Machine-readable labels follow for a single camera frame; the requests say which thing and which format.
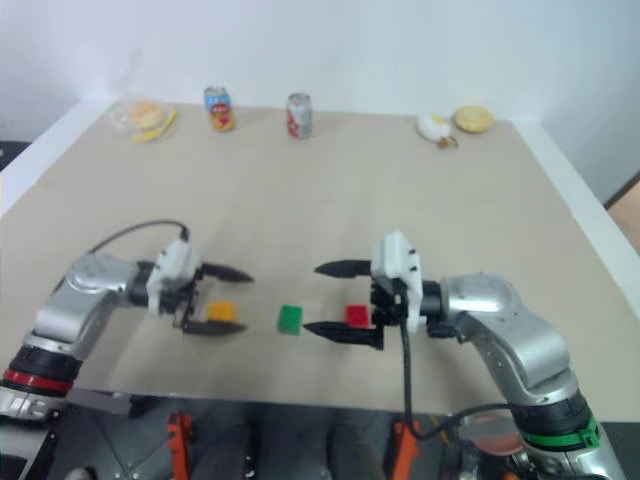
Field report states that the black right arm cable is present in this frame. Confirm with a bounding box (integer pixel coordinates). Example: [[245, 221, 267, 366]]
[[392, 279, 512, 442]]

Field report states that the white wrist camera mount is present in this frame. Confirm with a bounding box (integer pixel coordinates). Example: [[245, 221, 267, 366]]
[[146, 238, 204, 316], [370, 230, 425, 334]]

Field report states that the red and white soda can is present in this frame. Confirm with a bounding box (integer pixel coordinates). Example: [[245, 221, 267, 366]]
[[285, 92, 314, 140]]

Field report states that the yellow banana-shaped toy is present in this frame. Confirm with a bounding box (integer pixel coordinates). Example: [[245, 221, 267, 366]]
[[130, 109, 178, 146]]

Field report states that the orange clamp under table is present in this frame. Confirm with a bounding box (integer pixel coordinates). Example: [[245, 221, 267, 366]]
[[389, 422, 421, 480], [165, 409, 195, 480]]

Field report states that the round tan bun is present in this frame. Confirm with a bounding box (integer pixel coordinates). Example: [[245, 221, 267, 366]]
[[452, 104, 495, 135]]

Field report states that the red and white round plate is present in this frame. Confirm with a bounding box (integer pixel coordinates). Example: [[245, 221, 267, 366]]
[[459, 412, 524, 457]]

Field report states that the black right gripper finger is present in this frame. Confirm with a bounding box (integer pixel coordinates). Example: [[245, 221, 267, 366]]
[[302, 320, 385, 352], [313, 259, 374, 281]]

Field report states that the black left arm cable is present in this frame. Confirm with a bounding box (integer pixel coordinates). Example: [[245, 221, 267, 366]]
[[85, 220, 192, 255]]

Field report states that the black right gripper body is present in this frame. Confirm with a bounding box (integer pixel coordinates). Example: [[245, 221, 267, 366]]
[[368, 273, 404, 332]]

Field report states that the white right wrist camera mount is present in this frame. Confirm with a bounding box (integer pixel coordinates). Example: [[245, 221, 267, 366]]
[[370, 230, 425, 334]]

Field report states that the orange cube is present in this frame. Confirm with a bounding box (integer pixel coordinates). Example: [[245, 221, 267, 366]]
[[206, 300, 237, 323]]

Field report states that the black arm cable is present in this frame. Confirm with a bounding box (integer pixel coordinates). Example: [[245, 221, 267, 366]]
[[85, 220, 192, 255], [392, 279, 512, 442]]

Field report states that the blue and orange printed can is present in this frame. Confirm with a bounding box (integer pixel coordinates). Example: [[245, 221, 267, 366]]
[[203, 85, 237, 133]]

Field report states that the clear bag of snacks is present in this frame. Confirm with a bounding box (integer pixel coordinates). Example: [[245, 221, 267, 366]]
[[108, 93, 180, 144]]

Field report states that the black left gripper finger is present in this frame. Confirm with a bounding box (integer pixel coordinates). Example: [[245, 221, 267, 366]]
[[180, 302, 250, 337], [200, 262, 255, 285]]

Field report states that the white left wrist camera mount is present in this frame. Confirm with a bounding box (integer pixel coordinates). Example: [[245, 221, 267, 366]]
[[146, 238, 204, 316]]

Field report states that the green cube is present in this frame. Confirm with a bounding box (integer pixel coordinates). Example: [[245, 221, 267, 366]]
[[276, 304, 305, 337]]

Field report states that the red cube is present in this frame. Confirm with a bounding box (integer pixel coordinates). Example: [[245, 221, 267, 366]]
[[344, 304, 371, 328]]

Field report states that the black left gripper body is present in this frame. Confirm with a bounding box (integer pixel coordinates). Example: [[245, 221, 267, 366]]
[[160, 268, 210, 329]]

